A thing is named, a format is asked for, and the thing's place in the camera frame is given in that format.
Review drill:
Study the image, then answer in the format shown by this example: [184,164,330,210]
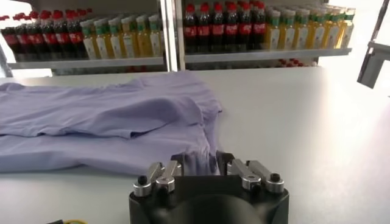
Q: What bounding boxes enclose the yellow drink bottle white cap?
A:
[280,9,296,51]
[265,9,282,51]
[108,16,124,59]
[94,17,111,60]
[121,15,138,58]
[307,8,325,50]
[322,7,341,49]
[80,18,99,60]
[294,9,310,50]
[337,7,356,49]
[135,14,152,58]
[149,13,165,58]

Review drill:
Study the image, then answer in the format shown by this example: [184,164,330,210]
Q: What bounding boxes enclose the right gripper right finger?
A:
[216,150,286,194]

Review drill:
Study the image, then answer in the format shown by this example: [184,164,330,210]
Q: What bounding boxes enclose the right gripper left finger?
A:
[133,153,185,197]

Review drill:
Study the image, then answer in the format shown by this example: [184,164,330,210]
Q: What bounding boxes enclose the purple t-shirt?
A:
[0,70,223,177]

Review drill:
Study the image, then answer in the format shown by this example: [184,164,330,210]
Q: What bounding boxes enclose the grey metal frame stand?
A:
[356,0,390,89]

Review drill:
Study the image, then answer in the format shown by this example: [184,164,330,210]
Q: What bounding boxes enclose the grey metal shelf unit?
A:
[172,0,354,72]
[0,0,171,77]

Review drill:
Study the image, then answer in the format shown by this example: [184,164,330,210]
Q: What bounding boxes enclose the red cap cola bottle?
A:
[197,2,212,52]
[15,12,32,61]
[183,3,199,53]
[1,15,20,61]
[68,9,87,59]
[251,1,267,51]
[41,10,57,60]
[54,10,71,60]
[238,1,253,51]
[29,12,44,60]
[224,1,239,52]
[210,2,225,52]

